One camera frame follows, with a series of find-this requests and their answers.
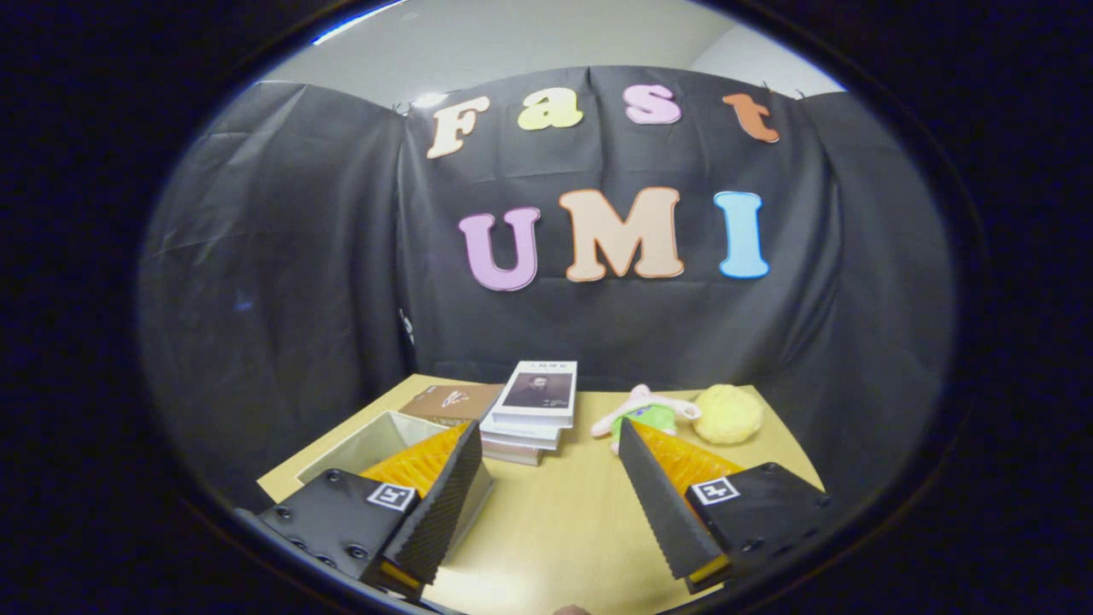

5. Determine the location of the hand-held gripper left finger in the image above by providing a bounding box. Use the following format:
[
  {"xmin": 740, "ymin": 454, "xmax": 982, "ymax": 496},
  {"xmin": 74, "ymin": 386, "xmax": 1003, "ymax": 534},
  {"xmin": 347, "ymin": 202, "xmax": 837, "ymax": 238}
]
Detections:
[{"xmin": 256, "ymin": 419, "xmax": 484, "ymax": 599}]

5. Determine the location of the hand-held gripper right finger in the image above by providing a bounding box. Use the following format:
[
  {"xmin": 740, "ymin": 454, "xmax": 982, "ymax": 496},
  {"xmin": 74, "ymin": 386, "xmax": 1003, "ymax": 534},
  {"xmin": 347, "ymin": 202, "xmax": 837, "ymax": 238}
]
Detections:
[{"xmin": 617, "ymin": 418, "xmax": 836, "ymax": 596}]

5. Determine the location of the grey fabric storage box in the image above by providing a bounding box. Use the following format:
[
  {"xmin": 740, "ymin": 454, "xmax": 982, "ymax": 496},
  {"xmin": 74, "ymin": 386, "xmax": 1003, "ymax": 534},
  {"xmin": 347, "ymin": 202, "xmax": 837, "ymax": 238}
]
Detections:
[{"xmin": 295, "ymin": 410, "xmax": 494, "ymax": 556}]

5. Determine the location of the pinkish book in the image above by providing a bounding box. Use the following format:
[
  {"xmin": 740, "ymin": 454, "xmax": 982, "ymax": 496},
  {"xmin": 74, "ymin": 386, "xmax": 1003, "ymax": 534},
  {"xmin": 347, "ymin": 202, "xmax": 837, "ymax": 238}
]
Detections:
[{"xmin": 481, "ymin": 440, "xmax": 546, "ymax": 466}]

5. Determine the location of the green plush toy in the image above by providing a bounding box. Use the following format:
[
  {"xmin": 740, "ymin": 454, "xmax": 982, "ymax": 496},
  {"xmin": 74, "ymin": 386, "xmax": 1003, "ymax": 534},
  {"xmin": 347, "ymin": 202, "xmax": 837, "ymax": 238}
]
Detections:
[{"xmin": 591, "ymin": 384, "xmax": 701, "ymax": 455}]

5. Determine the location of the plain white book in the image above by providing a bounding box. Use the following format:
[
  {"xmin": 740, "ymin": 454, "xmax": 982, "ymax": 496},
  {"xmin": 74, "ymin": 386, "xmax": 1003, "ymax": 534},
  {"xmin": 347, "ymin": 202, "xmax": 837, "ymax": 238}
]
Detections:
[{"xmin": 480, "ymin": 414, "xmax": 564, "ymax": 451}]

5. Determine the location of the brown cover book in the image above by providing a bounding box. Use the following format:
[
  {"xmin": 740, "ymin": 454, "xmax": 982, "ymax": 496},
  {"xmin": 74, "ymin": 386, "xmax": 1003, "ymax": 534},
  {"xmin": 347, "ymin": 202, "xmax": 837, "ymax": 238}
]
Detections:
[{"xmin": 400, "ymin": 384, "xmax": 505, "ymax": 426}]

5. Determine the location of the yellow plush toy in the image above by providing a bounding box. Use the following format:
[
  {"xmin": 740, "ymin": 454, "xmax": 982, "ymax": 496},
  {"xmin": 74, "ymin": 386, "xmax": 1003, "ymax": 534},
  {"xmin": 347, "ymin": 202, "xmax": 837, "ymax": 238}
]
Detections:
[{"xmin": 692, "ymin": 384, "xmax": 765, "ymax": 446}]

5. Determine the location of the white portrait cover book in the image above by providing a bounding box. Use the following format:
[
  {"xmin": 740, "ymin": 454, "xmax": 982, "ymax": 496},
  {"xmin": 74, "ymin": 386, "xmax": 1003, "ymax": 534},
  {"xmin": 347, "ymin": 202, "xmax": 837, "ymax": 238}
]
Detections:
[{"xmin": 491, "ymin": 360, "xmax": 578, "ymax": 429}]

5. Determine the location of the black backdrop cloth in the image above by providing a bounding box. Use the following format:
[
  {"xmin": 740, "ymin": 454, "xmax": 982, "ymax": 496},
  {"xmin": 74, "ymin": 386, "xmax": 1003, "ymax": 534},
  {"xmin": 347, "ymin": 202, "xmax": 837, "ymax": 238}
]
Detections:
[{"xmin": 137, "ymin": 64, "xmax": 957, "ymax": 513}]

